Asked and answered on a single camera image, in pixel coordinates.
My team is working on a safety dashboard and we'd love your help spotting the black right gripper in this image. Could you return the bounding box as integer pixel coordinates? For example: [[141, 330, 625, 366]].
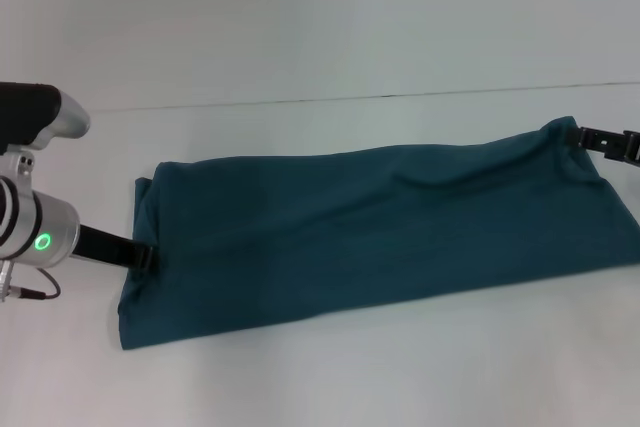
[[560, 125, 640, 167]]

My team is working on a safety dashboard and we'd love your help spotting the left gripper cable with plug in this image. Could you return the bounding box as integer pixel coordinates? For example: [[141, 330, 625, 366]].
[[0, 260, 62, 304]]

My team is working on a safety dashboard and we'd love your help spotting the blue FREE print t-shirt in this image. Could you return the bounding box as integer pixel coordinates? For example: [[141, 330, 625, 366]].
[[117, 115, 640, 352]]

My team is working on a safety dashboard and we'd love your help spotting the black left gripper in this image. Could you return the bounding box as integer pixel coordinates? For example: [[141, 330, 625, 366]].
[[72, 224, 157, 274]]

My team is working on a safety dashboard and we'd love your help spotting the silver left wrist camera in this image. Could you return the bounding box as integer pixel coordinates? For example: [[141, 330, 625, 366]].
[[0, 81, 92, 152]]

